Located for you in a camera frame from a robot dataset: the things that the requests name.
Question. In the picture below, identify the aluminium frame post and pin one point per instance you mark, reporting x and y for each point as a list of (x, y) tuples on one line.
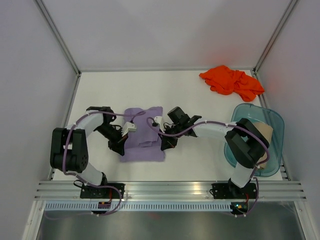
[(57, 35), (275, 34)]

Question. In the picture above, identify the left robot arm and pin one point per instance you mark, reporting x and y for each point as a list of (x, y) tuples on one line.
[(69, 148)]

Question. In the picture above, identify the slotted cable duct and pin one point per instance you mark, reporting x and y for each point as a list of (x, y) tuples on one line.
[(142, 206)]

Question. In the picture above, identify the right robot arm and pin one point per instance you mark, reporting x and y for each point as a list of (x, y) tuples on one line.
[(246, 142)]

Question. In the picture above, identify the teal plastic bin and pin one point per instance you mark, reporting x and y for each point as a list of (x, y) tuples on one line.
[(270, 117)]

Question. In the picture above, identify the rolled beige t-shirt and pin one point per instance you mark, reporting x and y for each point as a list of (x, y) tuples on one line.
[(267, 131)]

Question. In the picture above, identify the aluminium mounting rail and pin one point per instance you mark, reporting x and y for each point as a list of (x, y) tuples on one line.
[(171, 191)]

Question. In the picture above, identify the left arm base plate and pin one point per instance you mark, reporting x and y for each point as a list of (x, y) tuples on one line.
[(90, 192)]

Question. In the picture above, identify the purple t-shirt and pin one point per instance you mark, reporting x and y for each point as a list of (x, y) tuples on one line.
[(144, 145)]

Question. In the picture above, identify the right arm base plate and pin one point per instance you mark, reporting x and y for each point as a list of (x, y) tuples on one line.
[(229, 191)]

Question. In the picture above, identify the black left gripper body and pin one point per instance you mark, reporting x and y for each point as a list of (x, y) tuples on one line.
[(114, 137)]

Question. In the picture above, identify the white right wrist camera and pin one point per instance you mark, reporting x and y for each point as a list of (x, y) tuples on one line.
[(159, 123)]

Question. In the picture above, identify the left aluminium frame post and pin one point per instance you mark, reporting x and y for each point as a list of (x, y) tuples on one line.
[(57, 35)]

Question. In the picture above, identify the right aluminium frame post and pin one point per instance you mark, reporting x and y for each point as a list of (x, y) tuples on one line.
[(275, 34)]

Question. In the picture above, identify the orange t-shirt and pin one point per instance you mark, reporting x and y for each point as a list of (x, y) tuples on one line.
[(225, 81)]

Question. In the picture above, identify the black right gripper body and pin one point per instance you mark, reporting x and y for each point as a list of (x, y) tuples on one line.
[(175, 129)]

